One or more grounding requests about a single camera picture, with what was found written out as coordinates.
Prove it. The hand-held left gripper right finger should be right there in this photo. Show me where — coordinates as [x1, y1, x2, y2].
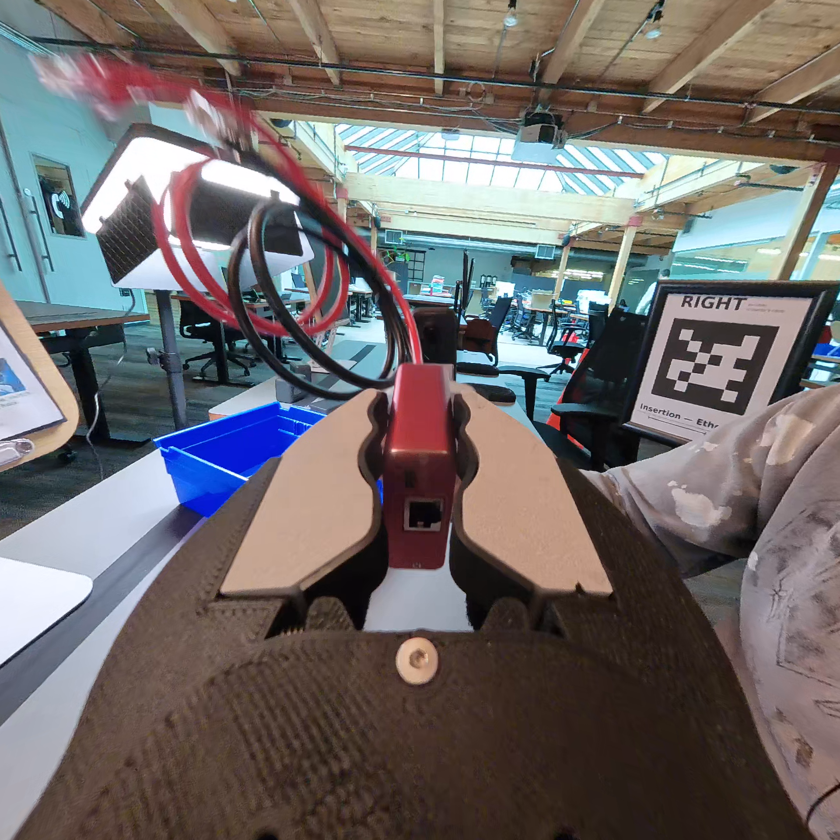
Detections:
[449, 384, 616, 599]

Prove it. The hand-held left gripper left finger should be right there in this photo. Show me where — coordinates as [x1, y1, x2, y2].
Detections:
[220, 388, 389, 601]

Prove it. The red metal ethernet adapter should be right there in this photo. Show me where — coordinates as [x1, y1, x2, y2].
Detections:
[382, 364, 458, 571]

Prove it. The blue plastic storage bin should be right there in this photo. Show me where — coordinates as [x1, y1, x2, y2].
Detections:
[153, 402, 385, 517]

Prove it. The black ethernet cable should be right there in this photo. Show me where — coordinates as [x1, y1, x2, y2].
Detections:
[185, 88, 404, 401]

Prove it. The red ethernet cable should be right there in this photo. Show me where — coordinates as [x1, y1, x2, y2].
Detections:
[29, 52, 424, 368]

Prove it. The person's right forearm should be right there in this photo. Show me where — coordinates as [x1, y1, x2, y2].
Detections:
[581, 387, 840, 578]

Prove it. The white side table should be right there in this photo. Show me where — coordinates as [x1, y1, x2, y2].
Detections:
[209, 338, 395, 421]

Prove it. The grey device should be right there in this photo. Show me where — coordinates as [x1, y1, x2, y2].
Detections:
[276, 364, 316, 403]

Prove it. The black light stand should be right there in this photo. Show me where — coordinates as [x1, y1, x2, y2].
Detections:
[147, 289, 191, 431]

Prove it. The ceiling projector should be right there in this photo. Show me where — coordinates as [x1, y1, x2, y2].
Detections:
[512, 112, 568, 165]

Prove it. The printed tag sign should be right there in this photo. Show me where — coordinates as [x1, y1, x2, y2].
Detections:
[622, 281, 840, 444]

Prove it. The brown office desk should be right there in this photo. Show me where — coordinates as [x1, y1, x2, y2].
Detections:
[13, 301, 152, 447]

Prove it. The person's torso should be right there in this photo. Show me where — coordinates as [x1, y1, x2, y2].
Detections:
[712, 512, 840, 828]

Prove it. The studio light panel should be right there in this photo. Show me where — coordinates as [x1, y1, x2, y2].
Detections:
[80, 123, 316, 291]

